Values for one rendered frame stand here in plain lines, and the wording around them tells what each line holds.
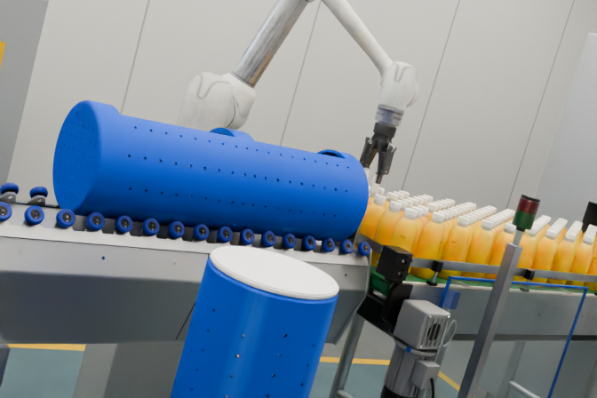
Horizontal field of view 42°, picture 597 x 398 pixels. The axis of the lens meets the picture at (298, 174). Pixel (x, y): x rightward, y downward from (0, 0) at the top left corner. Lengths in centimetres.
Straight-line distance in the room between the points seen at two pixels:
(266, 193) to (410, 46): 383
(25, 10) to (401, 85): 163
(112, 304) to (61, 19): 294
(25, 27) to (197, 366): 212
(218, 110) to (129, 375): 96
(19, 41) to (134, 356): 142
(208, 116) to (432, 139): 363
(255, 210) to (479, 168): 451
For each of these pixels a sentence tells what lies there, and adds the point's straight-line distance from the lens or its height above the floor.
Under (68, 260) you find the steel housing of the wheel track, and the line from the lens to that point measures 192.
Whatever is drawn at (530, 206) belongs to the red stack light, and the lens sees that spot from 251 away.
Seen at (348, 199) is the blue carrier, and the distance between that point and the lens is 229.
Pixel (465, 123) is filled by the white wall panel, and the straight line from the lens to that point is 628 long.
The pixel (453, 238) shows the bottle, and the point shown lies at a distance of 266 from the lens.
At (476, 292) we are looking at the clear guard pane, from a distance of 264.
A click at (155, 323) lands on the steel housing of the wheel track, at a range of 214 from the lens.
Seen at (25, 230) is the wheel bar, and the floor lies 93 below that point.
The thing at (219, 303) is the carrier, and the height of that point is 97.
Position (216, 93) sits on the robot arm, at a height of 129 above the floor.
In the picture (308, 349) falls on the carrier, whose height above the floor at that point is 92.
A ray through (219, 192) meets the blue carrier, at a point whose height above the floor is 109.
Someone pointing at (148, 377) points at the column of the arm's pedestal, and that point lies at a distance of 284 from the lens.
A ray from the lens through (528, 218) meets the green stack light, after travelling 251.
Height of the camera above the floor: 146
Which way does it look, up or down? 8 degrees down
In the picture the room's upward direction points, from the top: 16 degrees clockwise
